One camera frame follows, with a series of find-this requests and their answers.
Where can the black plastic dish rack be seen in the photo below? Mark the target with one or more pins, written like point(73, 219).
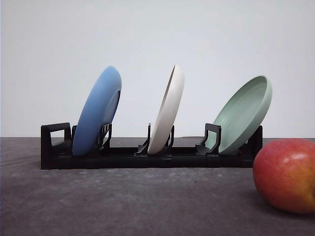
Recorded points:
point(57, 153)

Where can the red yellow pomegranate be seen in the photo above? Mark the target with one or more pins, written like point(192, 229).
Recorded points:
point(284, 175)

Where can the white plate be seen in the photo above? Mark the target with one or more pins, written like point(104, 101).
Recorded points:
point(167, 111)

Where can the blue plate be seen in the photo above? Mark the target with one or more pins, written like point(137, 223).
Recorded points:
point(97, 109)

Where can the green plate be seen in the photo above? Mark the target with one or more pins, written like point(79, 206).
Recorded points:
point(242, 114)

